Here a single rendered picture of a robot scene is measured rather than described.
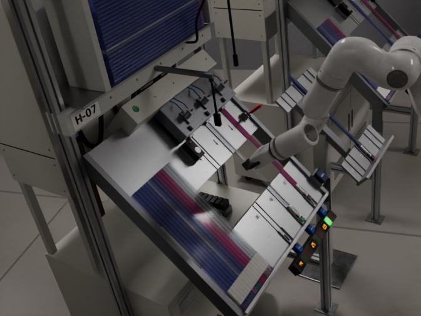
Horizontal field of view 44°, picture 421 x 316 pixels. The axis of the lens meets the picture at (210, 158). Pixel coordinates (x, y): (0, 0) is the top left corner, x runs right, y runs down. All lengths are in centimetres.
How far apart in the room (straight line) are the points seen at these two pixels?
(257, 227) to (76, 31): 89
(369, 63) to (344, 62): 8
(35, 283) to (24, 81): 170
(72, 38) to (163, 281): 94
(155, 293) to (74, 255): 44
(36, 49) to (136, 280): 96
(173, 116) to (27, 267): 174
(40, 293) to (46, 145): 145
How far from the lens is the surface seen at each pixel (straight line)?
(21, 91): 175
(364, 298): 273
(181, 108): 188
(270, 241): 189
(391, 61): 149
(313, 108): 167
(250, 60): 499
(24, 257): 339
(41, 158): 187
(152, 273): 207
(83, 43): 159
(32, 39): 152
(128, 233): 227
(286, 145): 178
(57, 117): 159
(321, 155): 240
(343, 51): 157
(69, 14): 159
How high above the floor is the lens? 204
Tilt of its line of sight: 33 degrees down
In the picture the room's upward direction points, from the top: 10 degrees counter-clockwise
